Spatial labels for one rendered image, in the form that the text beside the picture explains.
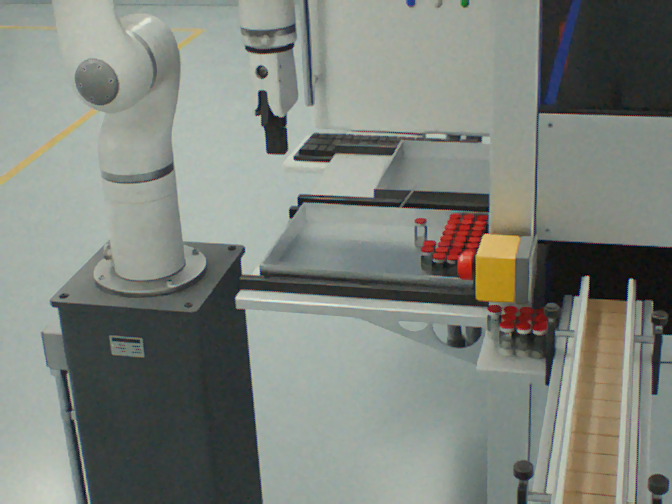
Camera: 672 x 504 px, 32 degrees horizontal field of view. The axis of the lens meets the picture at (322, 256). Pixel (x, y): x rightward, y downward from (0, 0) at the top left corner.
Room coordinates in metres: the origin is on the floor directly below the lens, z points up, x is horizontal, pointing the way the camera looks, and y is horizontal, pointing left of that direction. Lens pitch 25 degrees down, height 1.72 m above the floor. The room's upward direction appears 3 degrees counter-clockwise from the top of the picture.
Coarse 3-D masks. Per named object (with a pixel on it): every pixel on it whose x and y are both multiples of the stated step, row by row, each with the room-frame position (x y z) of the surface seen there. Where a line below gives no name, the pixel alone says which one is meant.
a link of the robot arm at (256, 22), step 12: (240, 0) 1.73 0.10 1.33; (252, 0) 1.71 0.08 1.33; (264, 0) 1.71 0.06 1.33; (276, 0) 1.71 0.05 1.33; (288, 0) 1.72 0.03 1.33; (240, 12) 1.73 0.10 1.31; (252, 12) 1.71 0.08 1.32; (264, 12) 1.71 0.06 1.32; (276, 12) 1.71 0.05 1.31; (288, 12) 1.72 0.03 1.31; (240, 24) 1.74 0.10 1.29; (252, 24) 1.71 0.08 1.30; (264, 24) 1.71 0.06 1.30; (276, 24) 1.71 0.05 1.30; (288, 24) 1.72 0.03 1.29
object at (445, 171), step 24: (408, 144) 2.24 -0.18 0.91; (432, 144) 2.22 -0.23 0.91; (456, 144) 2.21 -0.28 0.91; (480, 144) 2.20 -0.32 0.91; (408, 168) 2.17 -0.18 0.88; (432, 168) 2.16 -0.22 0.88; (456, 168) 2.16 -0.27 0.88; (480, 168) 2.15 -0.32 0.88; (384, 192) 1.99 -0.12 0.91; (408, 192) 1.98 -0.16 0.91; (432, 192) 1.96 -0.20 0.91; (456, 192) 1.95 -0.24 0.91; (480, 192) 2.03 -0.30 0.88
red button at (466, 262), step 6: (468, 252) 1.49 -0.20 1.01; (462, 258) 1.48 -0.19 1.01; (468, 258) 1.48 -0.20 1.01; (474, 258) 1.50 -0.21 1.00; (462, 264) 1.47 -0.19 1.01; (468, 264) 1.47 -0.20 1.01; (474, 264) 1.48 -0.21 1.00; (462, 270) 1.47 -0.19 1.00; (468, 270) 1.47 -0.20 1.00; (474, 270) 1.48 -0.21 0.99; (462, 276) 1.47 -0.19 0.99; (468, 276) 1.47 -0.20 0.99
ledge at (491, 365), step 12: (492, 348) 1.45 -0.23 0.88; (480, 360) 1.42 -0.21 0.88; (492, 360) 1.42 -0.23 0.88; (504, 360) 1.42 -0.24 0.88; (516, 360) 1.42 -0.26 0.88; (528, 360) 1.42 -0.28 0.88; (540, 360) 1.41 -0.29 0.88; (480, 372) 1.40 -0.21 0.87; (492, 372) 1.40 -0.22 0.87; (504, 372) 1.39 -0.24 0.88; (516, 372) 1.39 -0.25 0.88; (528, 372) 1.39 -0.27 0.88; (540, 372) 1.38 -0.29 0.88; (540, 384) 1.38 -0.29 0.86
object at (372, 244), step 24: (312, 216) 1.94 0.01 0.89; (336, 216) 1.93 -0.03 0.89; (360, 216) 1.92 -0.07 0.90; (384, 216) 1.90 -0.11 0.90; (408, 216) 1.89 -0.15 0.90; (432, 216) 1.88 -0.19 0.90; (288, 240) 1.84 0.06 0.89; (312, 240) 1.86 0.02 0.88; (336, 240) 1.85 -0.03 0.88; (360, 240) 1.84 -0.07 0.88; (384, 240) 1.84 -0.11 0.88; (408, 240) 1.83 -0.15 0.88; (264, 264) 1.70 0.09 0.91; (288, 264) 1.76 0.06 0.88; (312, 264) 1.76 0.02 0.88; (336, 264) 1.75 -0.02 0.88; (360, 264) 1.75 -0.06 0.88; (384, 264) 1.74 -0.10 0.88; (408, 264) 1.74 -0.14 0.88; (456, 288) 1.61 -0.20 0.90
